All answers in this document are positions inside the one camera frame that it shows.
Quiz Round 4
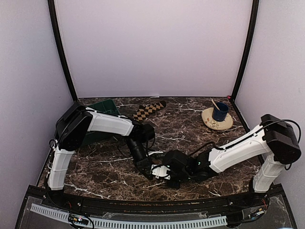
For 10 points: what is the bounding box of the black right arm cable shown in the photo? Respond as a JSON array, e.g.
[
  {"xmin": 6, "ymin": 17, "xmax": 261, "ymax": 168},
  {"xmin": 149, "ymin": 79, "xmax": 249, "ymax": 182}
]
[{"xmin": 188, "ymin": 119, "xmax": 302, "ymax": 170}]

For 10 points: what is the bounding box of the black front rail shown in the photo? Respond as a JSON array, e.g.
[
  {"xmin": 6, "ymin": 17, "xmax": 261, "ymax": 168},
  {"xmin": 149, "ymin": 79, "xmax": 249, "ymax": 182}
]
[{"xmin": 62, "ymin": 193, "xmax": 250, "ymax": 213}]

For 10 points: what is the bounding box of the cream floral plate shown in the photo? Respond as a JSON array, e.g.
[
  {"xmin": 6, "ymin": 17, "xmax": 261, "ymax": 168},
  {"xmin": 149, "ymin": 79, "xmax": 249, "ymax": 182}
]
[{"xmin": 201, "ymin": 107, "xmax": 234, "ymax": 131}]

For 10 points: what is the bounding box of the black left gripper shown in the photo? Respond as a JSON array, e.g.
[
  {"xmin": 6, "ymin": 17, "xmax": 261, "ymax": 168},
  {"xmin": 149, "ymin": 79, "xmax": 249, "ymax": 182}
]
[{"xmin": 124, "ymin": 136, "xmax": 152, "ymax": 180}]

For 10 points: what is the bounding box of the green plastic divider tray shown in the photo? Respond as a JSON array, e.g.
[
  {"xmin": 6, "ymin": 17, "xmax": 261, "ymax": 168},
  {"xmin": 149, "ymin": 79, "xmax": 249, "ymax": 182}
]
[{"xmin": 81, "ymin": 99, "xmax": 120, "ymax": 146}]

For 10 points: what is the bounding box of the brown argyle sock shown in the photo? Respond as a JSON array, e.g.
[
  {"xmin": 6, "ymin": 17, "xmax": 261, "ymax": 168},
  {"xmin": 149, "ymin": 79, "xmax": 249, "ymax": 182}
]
[{"xmin": 133, "ymin": 101, "xmax": 166, "ymax": 122}]

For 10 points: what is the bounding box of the tan ribbed sock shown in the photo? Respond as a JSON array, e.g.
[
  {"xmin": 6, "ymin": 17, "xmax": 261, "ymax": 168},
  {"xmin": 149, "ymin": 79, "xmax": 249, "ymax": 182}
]
[{"xmin": 152, "ymin": 160, "xmax": 163, "ymax": 165}]

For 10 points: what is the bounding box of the right black frame post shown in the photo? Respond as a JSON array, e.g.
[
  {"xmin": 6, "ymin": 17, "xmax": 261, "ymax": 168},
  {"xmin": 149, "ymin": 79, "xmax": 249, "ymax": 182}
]
[{"xmin": 230, "ymin": 0, "xmax": 260, "ymax": 103}]

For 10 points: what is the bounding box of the white slotted cable duct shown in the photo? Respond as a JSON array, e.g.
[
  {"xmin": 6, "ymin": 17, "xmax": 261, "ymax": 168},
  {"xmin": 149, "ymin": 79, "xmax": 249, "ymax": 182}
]
[{"xmin": 30, "ymin": 204, "xmax": 228, "ymax": 229}]

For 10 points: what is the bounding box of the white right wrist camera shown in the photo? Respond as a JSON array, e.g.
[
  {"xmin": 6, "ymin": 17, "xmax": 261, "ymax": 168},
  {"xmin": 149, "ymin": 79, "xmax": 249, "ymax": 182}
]
[{"xmin": 151, "ymin": 165, "xmax": 171, "ymax": 180}]

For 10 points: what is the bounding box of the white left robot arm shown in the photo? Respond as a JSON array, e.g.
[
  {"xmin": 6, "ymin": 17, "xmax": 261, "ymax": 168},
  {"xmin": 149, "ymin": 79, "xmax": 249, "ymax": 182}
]
[{"xmin": 47, "ymin": 102, "xmax": 155, "ymax": 208}]

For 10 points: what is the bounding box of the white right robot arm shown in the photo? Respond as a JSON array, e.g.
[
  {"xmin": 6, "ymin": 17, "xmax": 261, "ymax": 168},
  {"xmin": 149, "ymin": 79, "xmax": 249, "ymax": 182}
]
[{"xmin": 162, "ymin": 114, "xmax": 301, "ymax": 207}]

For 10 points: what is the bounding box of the black frame post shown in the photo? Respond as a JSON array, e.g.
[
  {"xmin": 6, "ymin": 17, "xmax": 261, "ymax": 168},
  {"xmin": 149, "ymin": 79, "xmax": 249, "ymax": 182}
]
[
  {"xmin": 230, "ymin": 0, "xmax": 260, "ymax": 103},
  {"xmin": 47, "ymin": 0, "xmax": 78, "ymax": 102}
]

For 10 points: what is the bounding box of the blue speckled mug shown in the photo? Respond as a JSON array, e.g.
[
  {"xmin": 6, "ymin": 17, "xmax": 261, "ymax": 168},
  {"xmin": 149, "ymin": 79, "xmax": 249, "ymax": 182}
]
[{"xmin": 212, "ymin": 102, "xmax": 229, "ymax": 122}]

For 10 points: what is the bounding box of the left black frame post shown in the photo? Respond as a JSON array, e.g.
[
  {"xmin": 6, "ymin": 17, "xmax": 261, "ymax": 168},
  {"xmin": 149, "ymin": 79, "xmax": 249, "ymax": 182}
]
[{"xmin": 47, "ymin": 0, "xmax": 78, "ymax": 102}]

